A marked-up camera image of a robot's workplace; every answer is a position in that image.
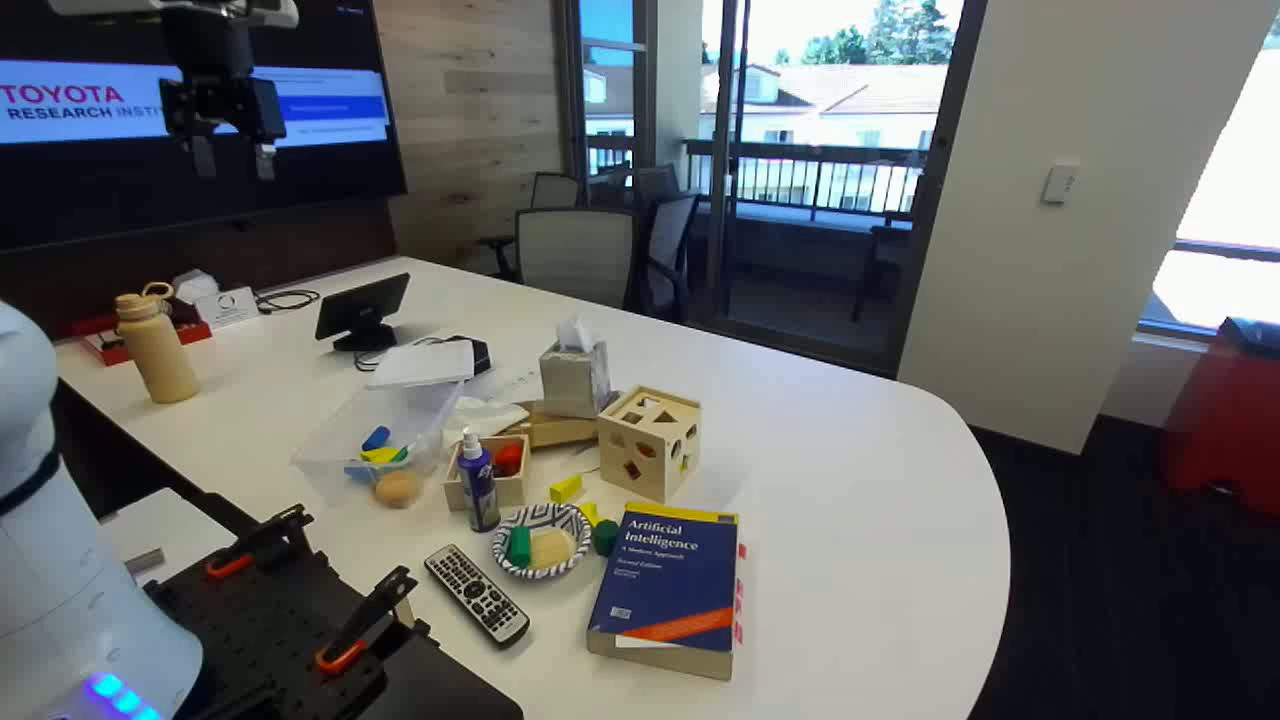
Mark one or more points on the black orange clamp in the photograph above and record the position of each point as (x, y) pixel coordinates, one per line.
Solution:
(263, 540)
(366, 620)

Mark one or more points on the blue hardcover book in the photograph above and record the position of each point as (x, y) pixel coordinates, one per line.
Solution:
(667, 586)

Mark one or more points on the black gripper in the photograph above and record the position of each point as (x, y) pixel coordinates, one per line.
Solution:
(225, 104)

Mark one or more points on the white wall light switch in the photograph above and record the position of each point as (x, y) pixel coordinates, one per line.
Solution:
(1062, 182)

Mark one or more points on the red block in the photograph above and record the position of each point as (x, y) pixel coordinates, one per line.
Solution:
(504, 456)

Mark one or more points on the blue and yellow toy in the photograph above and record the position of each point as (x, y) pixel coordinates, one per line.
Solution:
(382, 445)

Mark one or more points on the black office chair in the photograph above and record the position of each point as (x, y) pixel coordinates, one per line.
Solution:
(667, 255)

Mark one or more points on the clear plastic container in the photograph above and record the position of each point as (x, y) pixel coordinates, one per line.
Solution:
(335, 452)

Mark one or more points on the red cabinet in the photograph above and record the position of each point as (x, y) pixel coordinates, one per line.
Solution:
(1224, 421)

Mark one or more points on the round wooden egg block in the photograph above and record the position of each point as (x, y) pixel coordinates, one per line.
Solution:
(397, 490)

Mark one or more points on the flat wooden tray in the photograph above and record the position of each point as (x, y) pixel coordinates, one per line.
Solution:
(553, 428)

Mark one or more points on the yellow triangle block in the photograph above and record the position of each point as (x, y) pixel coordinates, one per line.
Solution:
(564, 490)

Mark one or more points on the grey tissue box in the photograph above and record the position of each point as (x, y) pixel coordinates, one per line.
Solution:
(573, 379)

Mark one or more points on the black tablet device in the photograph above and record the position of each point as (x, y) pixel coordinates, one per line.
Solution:
(361, 304)

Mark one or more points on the beige water bottle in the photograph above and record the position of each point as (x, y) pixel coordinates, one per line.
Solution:
(160, 352)

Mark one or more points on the blue patterned paper bowl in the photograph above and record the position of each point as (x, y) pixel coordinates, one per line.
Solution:
(571, 559)

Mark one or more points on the grey remote control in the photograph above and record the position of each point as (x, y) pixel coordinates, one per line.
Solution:
(476, 599)

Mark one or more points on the black mounting plate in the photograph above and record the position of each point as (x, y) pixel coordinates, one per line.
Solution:
(267, 625)

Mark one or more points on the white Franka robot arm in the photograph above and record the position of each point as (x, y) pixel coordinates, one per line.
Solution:
(54, 572)

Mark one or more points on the flat red tray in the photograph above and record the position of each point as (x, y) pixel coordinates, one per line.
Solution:
(104, 344)

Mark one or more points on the white paper sheets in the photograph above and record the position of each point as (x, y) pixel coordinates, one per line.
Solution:
(423, 363)

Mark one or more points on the grey mesh office chair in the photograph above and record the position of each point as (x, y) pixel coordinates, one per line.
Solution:
(578, 255)
(553, 188)

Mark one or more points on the green octagon block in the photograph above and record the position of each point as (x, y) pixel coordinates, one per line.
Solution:
(605, 537)

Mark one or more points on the balcony metal railing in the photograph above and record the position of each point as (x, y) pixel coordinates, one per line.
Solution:
(803, 182)

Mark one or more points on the wooden shape sorter cube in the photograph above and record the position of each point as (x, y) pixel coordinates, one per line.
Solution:
(651, 440)

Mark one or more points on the small open wooden box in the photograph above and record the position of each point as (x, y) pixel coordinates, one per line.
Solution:
(514, 482)

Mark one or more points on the green cylinder block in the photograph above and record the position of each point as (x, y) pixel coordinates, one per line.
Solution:
(517, 546)

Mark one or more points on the yellow arch block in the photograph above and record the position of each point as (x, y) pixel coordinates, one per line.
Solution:
(589, 513)

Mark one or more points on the small white box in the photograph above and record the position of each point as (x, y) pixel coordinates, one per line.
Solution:
(222, 300)

